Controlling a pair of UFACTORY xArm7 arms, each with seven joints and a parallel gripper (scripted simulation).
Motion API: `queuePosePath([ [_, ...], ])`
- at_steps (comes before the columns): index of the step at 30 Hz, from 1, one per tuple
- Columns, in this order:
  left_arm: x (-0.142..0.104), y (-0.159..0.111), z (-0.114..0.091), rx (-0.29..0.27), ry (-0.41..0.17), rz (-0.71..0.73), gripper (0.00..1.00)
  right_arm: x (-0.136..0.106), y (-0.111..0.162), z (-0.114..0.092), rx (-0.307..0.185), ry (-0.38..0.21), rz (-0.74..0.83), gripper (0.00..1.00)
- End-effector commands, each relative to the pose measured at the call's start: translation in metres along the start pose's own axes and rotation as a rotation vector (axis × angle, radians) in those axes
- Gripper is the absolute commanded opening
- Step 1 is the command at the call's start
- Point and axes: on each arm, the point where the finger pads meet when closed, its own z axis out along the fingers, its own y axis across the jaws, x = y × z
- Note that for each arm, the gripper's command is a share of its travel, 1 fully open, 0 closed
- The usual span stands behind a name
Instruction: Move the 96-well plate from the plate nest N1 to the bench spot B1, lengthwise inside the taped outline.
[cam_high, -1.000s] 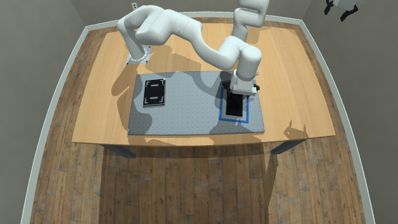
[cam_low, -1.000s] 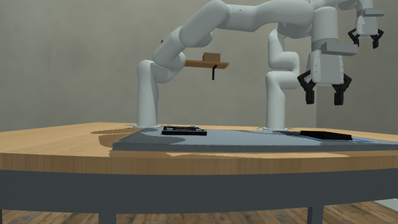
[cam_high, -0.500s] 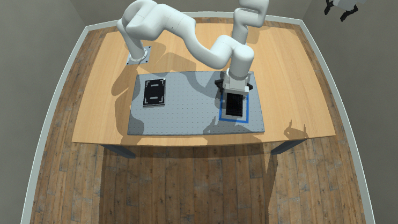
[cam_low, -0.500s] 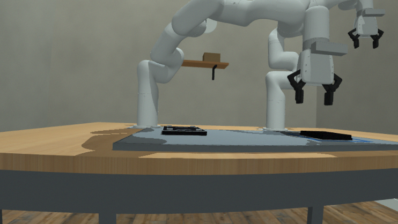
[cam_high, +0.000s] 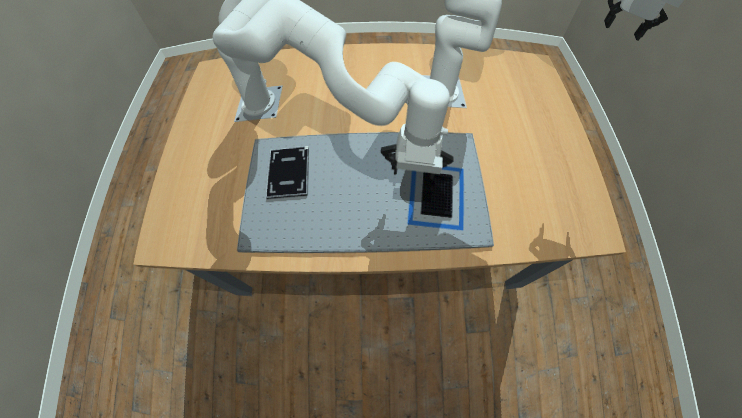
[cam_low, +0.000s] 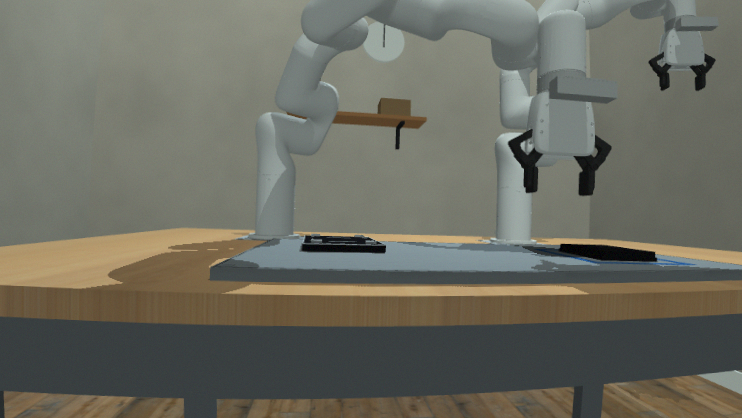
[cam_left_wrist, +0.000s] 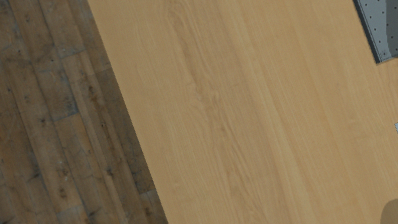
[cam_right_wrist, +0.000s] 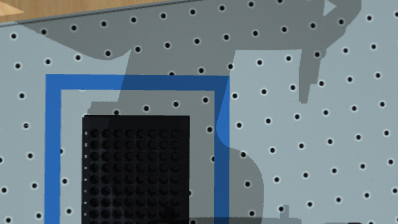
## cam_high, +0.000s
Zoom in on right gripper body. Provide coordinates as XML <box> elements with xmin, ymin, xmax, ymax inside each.
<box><xmin>395</xmin><ymin>124</ymin><xmax>443</xmax><ymax>161</ymax></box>

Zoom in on black well plate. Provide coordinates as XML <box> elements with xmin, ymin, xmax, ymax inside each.
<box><xmin>421</xmin><ymin>173</ymin><xmax>453</xmax><ymax>218</ymax></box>

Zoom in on blue tape outline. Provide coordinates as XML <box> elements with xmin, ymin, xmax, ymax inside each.
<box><xmin>408</xmin><ymin>167</ymin><xmax>464</xmax><ymax>230</ymax></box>

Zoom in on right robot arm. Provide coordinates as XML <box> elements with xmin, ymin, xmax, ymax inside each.
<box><xmin>213</xmin><ymin>0</ymin><xmax>450</xmax><ymax>174</ymax></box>

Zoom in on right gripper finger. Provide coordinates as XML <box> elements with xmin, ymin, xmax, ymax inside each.
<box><xmin>430</xmin><ymin>150</ymin><xmax>453</xmax><ymax>179</ymax></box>
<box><xmin>380</xmin><ymin>144</ymin><xmax>397</xmax><ymax>175</ymax></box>

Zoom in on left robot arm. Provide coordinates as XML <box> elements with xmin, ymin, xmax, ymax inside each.
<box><xmin>430</xmin><ymin>0</ymin><xmax>502</xmax><ymax>103</ymax></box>

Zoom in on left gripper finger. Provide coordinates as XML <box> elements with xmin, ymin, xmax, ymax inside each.
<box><xmin>634</xmin><ymin>8</ymin><xmax>668</xmax><ymax>41</ymax></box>
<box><xmin>604</xmin><ymin>0</ymin><xmax>623</xmax><ymax>28</ymax></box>

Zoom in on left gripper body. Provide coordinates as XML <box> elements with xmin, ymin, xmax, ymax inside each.
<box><xmin>618</xmin><ymin>0</ymin><xmax>666</xmax><ymax>20</ymax></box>

